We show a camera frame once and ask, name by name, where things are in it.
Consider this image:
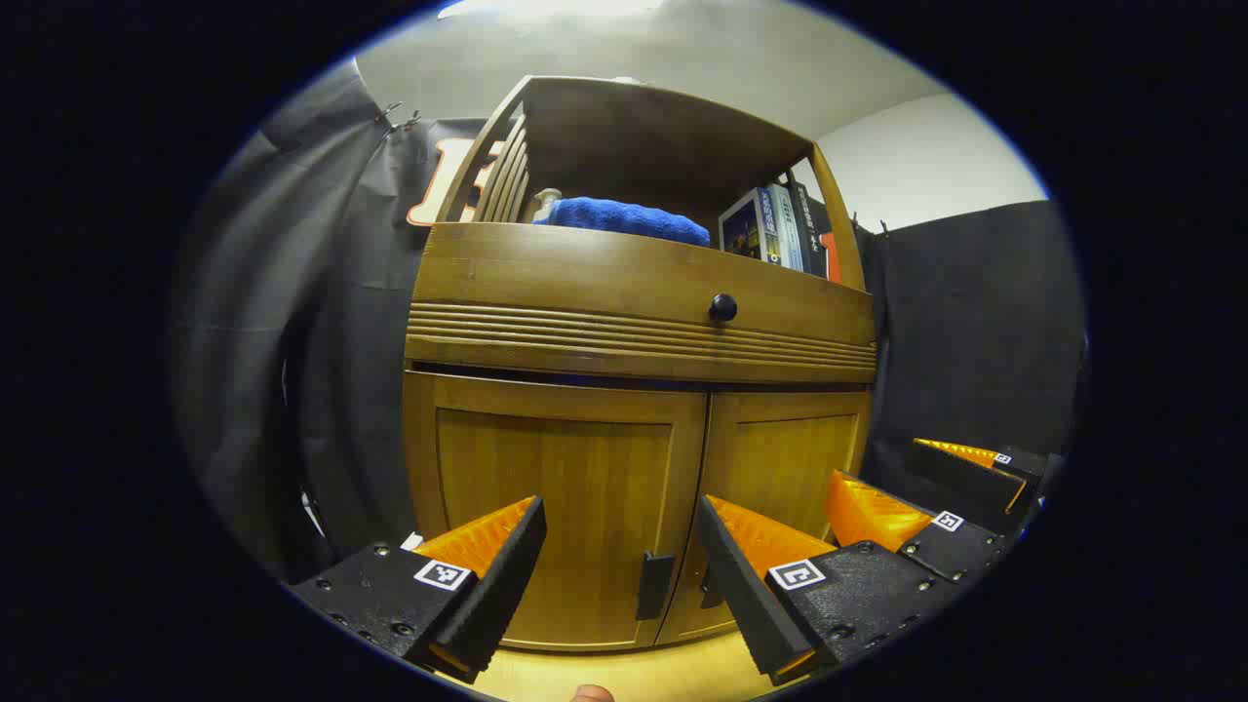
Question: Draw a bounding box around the light grey book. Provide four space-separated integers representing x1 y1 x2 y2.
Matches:
765 183 805 272

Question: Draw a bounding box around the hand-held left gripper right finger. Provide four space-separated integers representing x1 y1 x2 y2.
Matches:
694 493 961 686

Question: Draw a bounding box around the wooden ribbed drawer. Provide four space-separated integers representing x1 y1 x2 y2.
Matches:
405 222 878 384

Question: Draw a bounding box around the wooden double-door shoe cabinet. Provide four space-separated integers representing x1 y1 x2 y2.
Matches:
402 75 878 652

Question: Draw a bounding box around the blue folded towel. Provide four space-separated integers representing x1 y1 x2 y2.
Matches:
532 197 712 248

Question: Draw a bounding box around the black backdrop cloth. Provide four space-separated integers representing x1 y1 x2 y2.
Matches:
171 60 1088 586

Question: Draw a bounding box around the ceiling light panel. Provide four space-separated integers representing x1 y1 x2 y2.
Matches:
439 0 664 20

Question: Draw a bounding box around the wooden shoe cabinet door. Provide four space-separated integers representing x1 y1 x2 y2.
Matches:
403 370 708 652
655 390 872 646

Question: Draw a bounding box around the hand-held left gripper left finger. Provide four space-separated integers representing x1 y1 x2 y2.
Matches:
290 495 548 684

